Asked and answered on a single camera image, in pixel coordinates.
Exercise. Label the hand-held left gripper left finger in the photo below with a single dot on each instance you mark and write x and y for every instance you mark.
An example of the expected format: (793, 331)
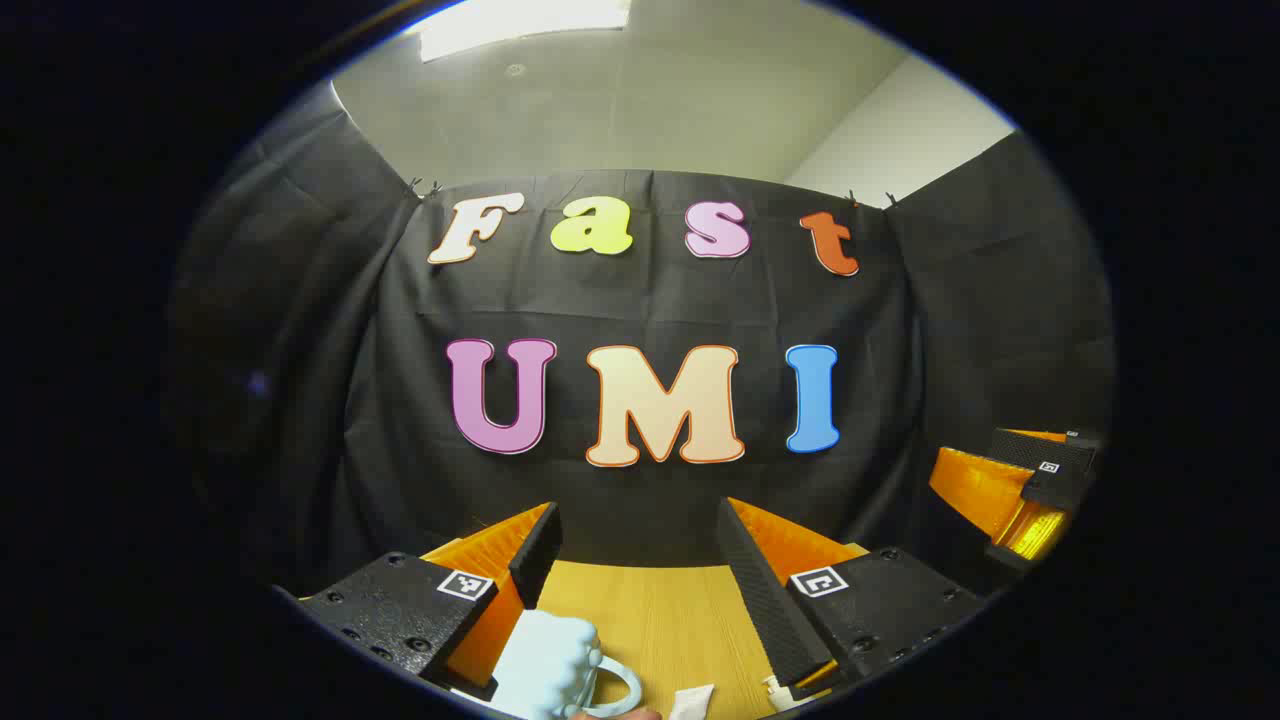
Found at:
(400, 600)

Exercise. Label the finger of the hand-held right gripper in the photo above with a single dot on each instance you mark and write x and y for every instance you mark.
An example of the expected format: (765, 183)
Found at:
(1040, 455)
(1085, 438)

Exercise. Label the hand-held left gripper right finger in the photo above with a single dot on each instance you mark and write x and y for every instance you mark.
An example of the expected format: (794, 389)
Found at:
(760, 590)

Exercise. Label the white pump bottle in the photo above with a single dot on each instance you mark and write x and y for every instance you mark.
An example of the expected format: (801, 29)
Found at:
(780, 695)

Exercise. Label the white skin care tube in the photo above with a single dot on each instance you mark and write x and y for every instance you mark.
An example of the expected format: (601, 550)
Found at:
(690, 703)

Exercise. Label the light blue suitcase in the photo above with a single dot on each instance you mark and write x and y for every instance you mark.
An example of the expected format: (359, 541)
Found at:
(540, 660)

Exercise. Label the black backdrop cloth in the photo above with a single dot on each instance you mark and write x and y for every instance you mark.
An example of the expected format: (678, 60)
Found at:
(900, 350)

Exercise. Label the ceiling light panel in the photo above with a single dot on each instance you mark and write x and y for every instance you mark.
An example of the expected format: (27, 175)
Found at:
(520, 25)

